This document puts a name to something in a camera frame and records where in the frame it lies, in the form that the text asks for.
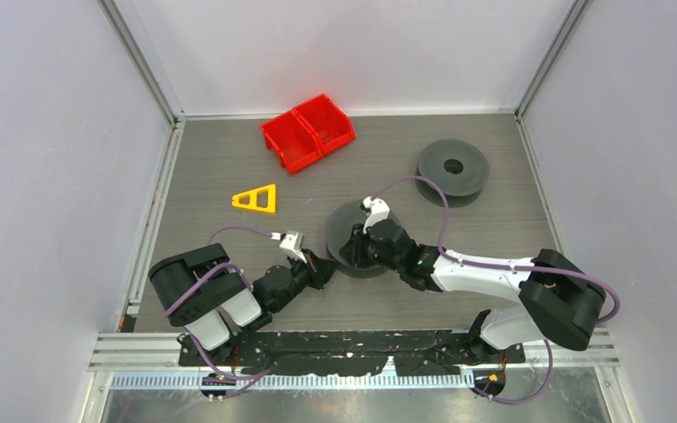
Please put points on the red bin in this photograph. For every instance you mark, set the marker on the red bin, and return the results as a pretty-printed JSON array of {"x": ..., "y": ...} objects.
[
  {"x": 333, "y": 128},
  {"x": 292, "y": 141}
]

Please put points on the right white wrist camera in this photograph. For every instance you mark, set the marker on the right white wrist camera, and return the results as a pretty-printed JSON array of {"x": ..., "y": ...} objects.
[{"x": 375, "y": 210}]

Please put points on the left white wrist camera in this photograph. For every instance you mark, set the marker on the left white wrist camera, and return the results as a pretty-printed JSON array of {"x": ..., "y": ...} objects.
[{"x": 290, "y": 243}]

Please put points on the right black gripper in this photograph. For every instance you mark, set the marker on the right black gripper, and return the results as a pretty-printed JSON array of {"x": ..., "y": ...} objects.
[{"x": 353, "y": 250}]

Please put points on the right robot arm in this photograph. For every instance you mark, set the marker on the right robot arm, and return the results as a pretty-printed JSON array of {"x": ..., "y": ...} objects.
[{"x": 553, "y": 300}]

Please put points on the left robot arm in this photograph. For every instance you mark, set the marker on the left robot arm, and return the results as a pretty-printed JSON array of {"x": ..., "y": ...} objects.
[{"x": 202, "y": 290}]

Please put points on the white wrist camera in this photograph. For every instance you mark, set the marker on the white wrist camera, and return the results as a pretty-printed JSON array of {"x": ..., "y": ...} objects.
[
  {"x": 290, "y": 243},
  {"x": 375, "y": 210}
]

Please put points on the right red bin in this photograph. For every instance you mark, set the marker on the right red bin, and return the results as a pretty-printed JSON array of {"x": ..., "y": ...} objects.
[{"x": 333, "y": 128}]

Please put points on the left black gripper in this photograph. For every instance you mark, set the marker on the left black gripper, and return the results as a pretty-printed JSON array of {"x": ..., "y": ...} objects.
[{"x": 319, "y": 269}]

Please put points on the left red bin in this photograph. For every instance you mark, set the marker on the left red bin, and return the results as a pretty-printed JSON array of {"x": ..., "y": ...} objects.
[{"x": 292, "y": 141}]

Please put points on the grey spool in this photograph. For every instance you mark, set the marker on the grey spool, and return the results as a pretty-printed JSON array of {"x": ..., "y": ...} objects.
[
  {"x": 459, "y": 169},
  {"x": 338, "y": 230}
]

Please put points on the grey slotted cable duct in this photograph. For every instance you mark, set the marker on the grey slotted cable duct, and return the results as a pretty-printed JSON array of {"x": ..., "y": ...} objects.
[{"x": 387, "y": 380}]

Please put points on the yellow triangular plastic piece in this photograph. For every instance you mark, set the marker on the yellow triangular plastic piece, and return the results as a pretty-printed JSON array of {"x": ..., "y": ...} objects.
[{"x": 262, "y": 199}]

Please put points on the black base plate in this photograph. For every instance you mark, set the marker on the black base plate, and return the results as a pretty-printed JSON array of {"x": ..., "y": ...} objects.
[{"x": 356, "y": 353}]

